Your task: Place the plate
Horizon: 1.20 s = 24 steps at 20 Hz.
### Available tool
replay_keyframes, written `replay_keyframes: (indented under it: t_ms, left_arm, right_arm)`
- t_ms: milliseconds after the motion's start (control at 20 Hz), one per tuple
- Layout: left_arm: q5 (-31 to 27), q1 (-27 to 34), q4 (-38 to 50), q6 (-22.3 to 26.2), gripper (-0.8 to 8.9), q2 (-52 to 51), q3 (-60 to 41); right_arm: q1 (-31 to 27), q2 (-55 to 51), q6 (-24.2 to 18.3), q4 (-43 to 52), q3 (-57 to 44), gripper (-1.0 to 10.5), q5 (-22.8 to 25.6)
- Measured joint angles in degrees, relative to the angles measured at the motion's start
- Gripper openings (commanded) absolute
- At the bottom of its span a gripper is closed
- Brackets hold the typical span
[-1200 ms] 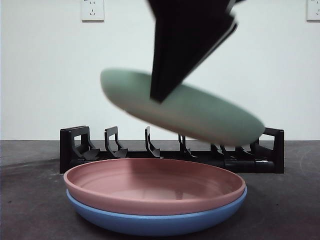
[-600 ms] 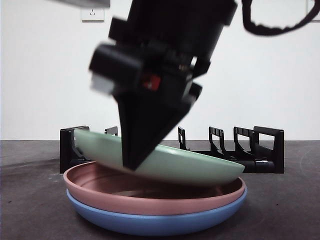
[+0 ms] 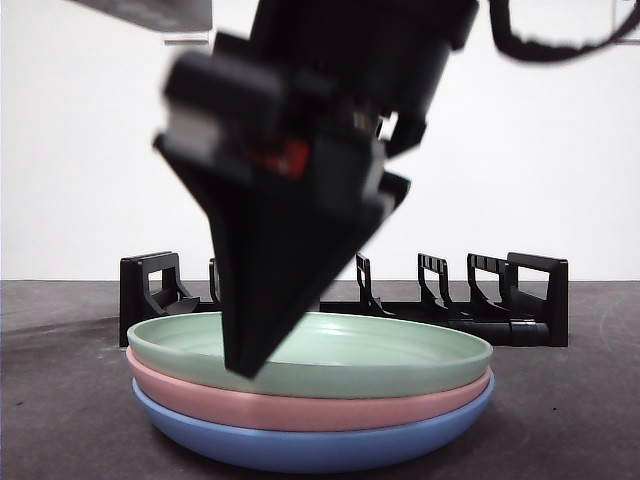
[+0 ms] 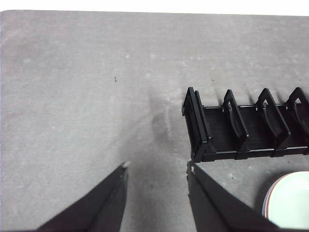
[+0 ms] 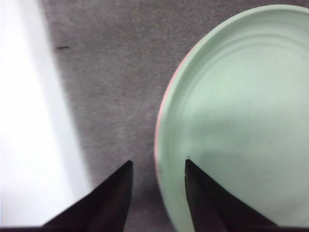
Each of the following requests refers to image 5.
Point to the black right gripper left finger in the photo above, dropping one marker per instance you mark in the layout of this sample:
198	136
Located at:
108	205

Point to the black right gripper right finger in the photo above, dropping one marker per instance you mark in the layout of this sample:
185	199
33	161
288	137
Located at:
207	205

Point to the pink round plate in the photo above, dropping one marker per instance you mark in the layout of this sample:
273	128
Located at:
157	135

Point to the green round plate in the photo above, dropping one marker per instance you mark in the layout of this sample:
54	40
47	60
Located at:
241	101

